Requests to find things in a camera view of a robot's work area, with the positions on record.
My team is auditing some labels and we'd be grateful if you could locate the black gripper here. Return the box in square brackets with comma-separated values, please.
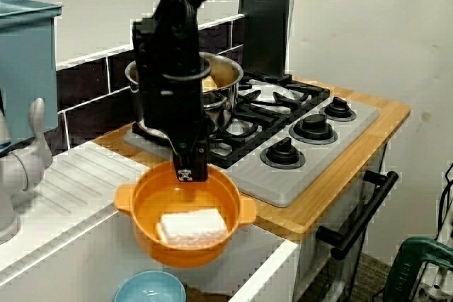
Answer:
[139, 74, 211, 183]

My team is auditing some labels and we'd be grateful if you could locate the white sponge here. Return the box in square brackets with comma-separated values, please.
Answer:
[156, 209, 229, 246]

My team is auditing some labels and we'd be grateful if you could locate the orange plastic bowl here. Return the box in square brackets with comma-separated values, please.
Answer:
[113, 160, 258, 269]

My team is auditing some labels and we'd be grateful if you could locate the black burner grate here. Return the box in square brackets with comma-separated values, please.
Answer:
[236, 74, 331, 121]
[131, 102, 288, 170]

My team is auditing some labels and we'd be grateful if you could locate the stainless steel pot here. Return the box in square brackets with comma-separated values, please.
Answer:
[124, 50, 245, 140]

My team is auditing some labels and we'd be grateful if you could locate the yellow round toy food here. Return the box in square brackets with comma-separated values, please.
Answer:
[201, 75, 219, 91]

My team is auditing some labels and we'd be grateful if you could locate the black stove knob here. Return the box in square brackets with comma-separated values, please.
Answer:
[318, 95, 357, 122]
[260, 137, 306, 168]
[288, 113, 338, 146]

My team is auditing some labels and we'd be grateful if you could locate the grey stove plate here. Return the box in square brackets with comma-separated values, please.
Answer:
[122, 98, 380, 208]

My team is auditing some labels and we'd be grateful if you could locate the white toy sink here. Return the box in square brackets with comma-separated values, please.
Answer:
[0, 141, 302, 302]

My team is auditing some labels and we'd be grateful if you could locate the light blue bowl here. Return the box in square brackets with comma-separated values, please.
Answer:
[113, 269, 188, 302]

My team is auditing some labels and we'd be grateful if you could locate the dark tile backsplash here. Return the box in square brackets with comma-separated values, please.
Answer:
[44, 13, 245, 158]

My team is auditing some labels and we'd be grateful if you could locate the white kitchen cabinet front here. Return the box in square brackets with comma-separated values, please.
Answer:
[295, 139, 394, 302]

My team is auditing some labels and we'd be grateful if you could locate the grey toy faucet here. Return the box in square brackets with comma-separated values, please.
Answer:
[0, 98, 54, 245]

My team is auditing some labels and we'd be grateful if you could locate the blue plastic bin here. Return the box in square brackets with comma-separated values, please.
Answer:
[0, 0, 64, 156]

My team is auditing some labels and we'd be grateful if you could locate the white partition board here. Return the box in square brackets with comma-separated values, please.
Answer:
[293, 0, 453, 267]

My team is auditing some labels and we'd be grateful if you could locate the green clamp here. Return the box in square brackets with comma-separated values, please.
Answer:
[384, 236, 453, 302]

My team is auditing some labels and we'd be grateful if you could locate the black oven door handle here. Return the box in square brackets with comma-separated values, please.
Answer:
[316, 170, 399, 261]

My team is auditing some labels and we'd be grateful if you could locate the silver metal frame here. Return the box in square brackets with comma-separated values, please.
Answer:
[413, 257, 453, 302]

